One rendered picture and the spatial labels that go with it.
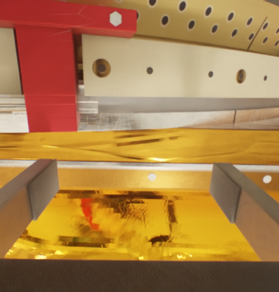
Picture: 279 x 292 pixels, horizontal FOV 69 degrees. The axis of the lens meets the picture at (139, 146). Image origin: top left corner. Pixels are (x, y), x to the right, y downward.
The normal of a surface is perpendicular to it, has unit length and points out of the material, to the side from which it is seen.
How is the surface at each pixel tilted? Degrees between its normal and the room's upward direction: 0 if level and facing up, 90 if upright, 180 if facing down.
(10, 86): 90
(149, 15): 61
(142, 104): 90
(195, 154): 90
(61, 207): 137
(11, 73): 90
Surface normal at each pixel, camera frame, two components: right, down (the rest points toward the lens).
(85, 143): 0.01, 0.29
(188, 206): 0.01, -0.39
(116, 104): 0.29, 0.28
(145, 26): 0.26, 0.70
